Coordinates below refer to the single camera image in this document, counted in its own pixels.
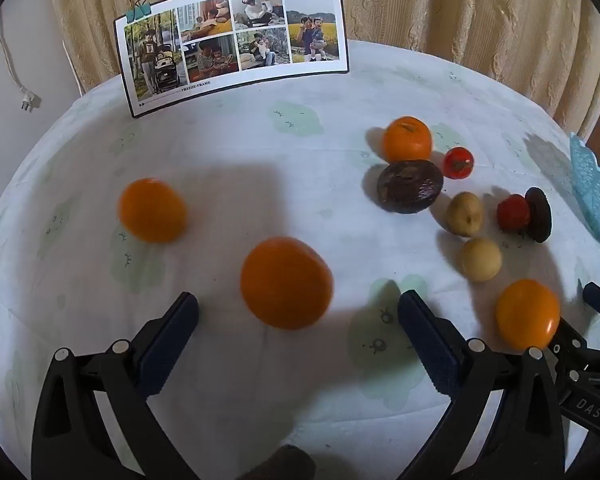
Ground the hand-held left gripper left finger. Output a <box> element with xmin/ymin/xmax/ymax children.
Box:
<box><xmin>31</xmin><ymin>291</ymin><xmax>201</xmax><ymax>480</ymax></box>

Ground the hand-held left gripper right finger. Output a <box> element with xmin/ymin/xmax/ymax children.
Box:
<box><xmin>397</xmin><ymin>289</ymin><xmax>566</xmax><ymax>480</ymax></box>

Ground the orange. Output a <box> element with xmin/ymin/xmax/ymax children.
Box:
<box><xmin>118</xmin><ymin>178</ymin><xmax>188</xmax><ymax>245</ymax></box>
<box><xmin>240</xmin><ymin>236</ymin><xmax>335</xmax><ymax>331</ymax></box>
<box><xmin>383</xmin><ymin>116</ymin><xmax>433</xmax><ymax>163</ymax></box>
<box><xmin>495</xmin><ymin>279</ymin><xmax>562</xmax><ymax>351</ymax></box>

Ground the blue plastic lace basket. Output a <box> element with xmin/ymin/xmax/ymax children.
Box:
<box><xmin>569</xmin><ymin>132</ymin><xmax>600</xmax><ymax>248</ymax></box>

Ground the large dark avocado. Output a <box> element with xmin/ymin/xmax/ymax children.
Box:
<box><xmin>377</xmin><ymin>159</ymin><xmax>444</xmax><ymax>215</ymax></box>

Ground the small yellow fruit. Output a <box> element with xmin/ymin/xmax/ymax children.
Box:
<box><xmin>459</xmin><ymin>237</ymin><xmax>503</xmax><ymax>282</ymax></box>
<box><xmin>446</xmin><ymin>191</ymin><xmax>483</xmax><ymax>238</ymax></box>

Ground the small dark avocado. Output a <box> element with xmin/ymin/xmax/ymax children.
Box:
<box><xmin>524</xmin><ymin>187</ymin><xmax>553</xmax><ymax>244</ymax></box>

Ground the red tomato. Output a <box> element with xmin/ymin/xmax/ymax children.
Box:
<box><xmin>443</xmin><ymin>146</ymin><xmax>475</xmax><ymax>180</ymax></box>
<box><xmin>496</xmin><ymin>194</ymin><xmax>532</xmax><ymax>233</ymax></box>

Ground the photo collage board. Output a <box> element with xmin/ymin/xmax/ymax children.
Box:
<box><xmin>113</xmin><ymin>0</ymin><xmax>351</xmax><ymax>119</ymax></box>

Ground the teal binder clip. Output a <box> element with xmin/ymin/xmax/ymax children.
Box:
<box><xmin>126</xmin><ymin>0</ymin><xmax>153</xmax><ymax>23</ymax></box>

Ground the white power plug cable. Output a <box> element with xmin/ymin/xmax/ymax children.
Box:
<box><xmin>0</xmin><ymin>10</ymin><xmax>43</xmax><ymax>113</ymax></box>

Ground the thin white cable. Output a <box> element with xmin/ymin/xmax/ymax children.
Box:
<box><xmin>61</xmin><ymin>35</ymin><xmax>84</xmax><ymax>96</ymax></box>

